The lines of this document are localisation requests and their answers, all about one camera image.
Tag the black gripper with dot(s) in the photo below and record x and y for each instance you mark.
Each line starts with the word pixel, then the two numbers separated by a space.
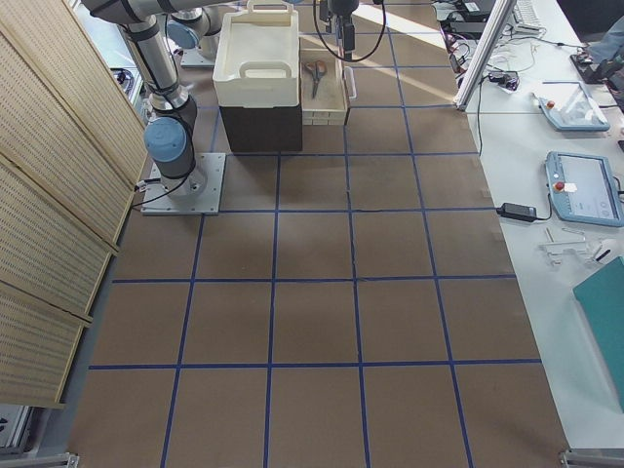
pixel 340 6

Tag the red white handled scissors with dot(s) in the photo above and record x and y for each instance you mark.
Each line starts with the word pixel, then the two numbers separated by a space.
pixel 317 69

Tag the wooden drawer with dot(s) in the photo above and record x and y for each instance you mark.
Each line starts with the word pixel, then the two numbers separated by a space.
pixel 331 104

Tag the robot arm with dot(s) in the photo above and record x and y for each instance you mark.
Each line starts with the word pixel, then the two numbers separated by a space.
pixel 196 31
pixel 168 136

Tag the dark drawer cabinet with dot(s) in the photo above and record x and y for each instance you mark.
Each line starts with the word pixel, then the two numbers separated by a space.
pixel 261 130

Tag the cream plastic tray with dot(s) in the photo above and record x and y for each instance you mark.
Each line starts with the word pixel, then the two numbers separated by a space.
pixel 257 60

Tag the teach pendant far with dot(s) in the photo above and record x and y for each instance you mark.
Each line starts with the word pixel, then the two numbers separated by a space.
pixel 568 107

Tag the teach pendant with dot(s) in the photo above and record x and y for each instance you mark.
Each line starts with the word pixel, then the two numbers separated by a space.
pixel 568 107
pixel 582 189

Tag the black power adapter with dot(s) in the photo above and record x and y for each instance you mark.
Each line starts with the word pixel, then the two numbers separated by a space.
pixel 517 212

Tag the teach pendant near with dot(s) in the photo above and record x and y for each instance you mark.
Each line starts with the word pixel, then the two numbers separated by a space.
pixel 582 189

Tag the perforated wooden panel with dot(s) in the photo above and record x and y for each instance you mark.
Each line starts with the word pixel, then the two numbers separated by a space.
pixel 71 154

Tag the clear acrylic parts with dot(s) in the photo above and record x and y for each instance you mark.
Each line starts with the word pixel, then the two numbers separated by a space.
pixel 598 251

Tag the white drawer handle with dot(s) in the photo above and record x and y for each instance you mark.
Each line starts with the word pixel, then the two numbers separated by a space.
pixel 350 83

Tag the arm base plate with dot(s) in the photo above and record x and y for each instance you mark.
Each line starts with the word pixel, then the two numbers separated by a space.
pixel 197 58
pixel 199 194

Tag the aluminium frame post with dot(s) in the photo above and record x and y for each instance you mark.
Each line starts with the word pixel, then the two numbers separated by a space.
pixel 501 11

